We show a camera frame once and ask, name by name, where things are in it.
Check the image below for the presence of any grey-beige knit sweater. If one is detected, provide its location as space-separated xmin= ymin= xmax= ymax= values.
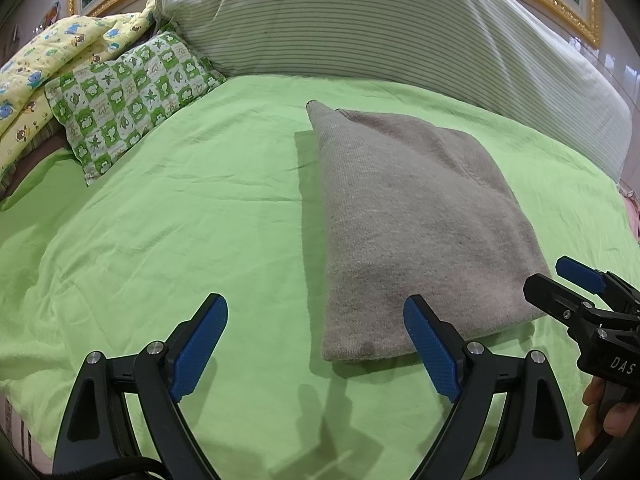
xmin=305 ymin=99 xmax=554 ymax=364

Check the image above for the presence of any large striped pillow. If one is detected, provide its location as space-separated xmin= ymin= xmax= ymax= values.
xmin=156 ymin=0 xmax=632 ymax=184

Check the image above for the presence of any black cable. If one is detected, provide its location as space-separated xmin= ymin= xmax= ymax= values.
xmin=54 ymin=455 xmax=166 ymax=480

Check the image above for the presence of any yellow cartoon print blanket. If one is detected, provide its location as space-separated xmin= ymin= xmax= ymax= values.
xmin=0 ymin=6 xmax=159 ymax=182

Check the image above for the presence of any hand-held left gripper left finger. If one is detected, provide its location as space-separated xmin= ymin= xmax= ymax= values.
xmin=51 ymin=292 xmax=229 ymax=480

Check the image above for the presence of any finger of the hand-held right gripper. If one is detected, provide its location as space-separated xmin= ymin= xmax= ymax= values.
xmin=555 ymin=255 xmax=640 ymax=315
xmin=523 ymin=273 xmax=602 ymax=332

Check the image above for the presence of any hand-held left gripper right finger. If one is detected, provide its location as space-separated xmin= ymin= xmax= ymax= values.
xmin=403 ymin=294 xmax=581 ymax=480

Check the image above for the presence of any brown cloth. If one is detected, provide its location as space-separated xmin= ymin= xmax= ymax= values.
xmin=0 ymin=132 xmax=77 ymax=200

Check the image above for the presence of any green white patterned pillow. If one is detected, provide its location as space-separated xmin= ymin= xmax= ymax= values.
xmin=44 ymin=30 xmax=227 ymax=187

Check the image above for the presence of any green bed sheet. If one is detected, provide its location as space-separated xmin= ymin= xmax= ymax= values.
xmin=0 ymin=74 xmax=640 ymax=480

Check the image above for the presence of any person's right hand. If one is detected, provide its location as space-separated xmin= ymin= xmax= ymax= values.
xmin=575 ymin=376 xmax=626 ymax=454

